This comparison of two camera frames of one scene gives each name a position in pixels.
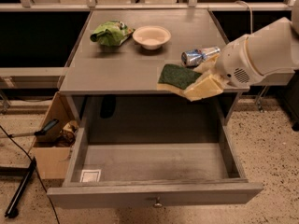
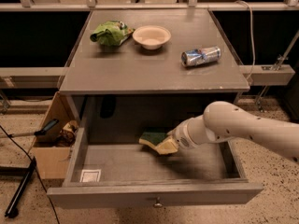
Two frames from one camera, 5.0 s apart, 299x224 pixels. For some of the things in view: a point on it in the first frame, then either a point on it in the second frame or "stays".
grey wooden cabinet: (114, 89) stays
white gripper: (234, 61) → (182, 136)
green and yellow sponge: (176, 78) → (151, 138)
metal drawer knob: (158, 204) stays
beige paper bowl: (150, 37) stays
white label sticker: (91, 175) stays
